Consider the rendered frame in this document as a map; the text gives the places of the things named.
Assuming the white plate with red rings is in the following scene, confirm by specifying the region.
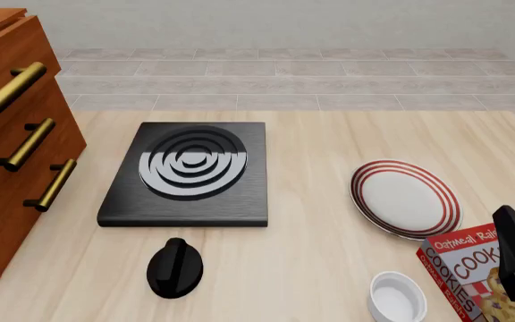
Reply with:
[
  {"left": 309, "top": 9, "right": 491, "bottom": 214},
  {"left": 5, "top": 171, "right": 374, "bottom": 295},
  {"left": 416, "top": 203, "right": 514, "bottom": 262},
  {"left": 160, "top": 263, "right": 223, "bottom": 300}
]
[{"left": 349, "top": 158, "right": 464, "bottom": 242}]

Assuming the flat black stove plate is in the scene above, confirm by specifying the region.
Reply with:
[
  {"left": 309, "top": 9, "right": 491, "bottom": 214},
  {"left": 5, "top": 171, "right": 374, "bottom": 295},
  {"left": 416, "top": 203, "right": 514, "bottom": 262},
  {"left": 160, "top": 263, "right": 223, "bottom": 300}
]
[{"left": 97, "top": 121, "right": 270, "bottom": 229}]

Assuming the small wooden cabinet drawer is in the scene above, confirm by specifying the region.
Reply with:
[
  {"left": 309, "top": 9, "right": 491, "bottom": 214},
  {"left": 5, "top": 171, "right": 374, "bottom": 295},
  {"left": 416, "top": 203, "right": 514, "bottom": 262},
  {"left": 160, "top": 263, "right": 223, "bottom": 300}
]
[{"left": 0, "top": 110, "right": 88, "bottom": 288}]

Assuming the large wooden cabinet drawer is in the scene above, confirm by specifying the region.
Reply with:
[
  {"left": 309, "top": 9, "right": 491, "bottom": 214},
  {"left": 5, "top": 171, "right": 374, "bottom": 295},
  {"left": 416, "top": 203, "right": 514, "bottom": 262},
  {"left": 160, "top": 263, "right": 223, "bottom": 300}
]
[{"left": 0, "top": 14, "right": 63, "bottom": 162}]

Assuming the oatmeal raisin cookies box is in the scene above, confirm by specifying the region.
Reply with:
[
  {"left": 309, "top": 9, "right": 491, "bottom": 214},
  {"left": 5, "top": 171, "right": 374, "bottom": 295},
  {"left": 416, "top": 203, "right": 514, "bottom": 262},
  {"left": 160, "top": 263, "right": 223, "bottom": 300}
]
[{"left": 415, "top": 222, "right": 515, "bottom": 322}]

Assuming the small white ramekin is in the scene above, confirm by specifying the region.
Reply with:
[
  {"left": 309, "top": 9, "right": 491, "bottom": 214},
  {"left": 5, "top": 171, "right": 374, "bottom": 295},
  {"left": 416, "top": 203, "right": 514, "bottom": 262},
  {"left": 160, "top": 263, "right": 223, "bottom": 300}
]
[{"left": 367, "top": 270, "right": 429, "bottom": 322}]

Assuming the round black stove knob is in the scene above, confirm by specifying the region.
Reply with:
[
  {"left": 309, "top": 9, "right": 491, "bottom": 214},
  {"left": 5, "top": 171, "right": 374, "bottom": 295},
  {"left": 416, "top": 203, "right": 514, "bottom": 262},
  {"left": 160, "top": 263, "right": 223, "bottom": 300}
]
[{"left": 146, "top": 236, "right": 205, "bottom": 301}]

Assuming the short brass drawer handle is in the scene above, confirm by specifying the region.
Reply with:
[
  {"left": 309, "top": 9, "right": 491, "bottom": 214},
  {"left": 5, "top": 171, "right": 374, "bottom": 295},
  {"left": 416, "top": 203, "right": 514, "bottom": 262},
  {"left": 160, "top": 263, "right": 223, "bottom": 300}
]
[{"left": 22, "top": 158, "right": 79, "bottom": 213}]

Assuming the medium brass drawer handle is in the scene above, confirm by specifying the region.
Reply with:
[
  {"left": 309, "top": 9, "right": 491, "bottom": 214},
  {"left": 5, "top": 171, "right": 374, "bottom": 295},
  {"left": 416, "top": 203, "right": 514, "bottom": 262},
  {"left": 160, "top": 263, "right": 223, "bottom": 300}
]
[{"left": 0, "top": 117, "right": 57, "bottom": 174}]

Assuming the long brass drawer handle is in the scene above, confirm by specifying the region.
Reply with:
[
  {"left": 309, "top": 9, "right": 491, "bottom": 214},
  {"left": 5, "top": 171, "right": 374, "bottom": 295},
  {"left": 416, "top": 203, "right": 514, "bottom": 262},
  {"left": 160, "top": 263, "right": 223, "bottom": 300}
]
[{"left": 0, "top": 61, "right": 48, "bottom": 115}]

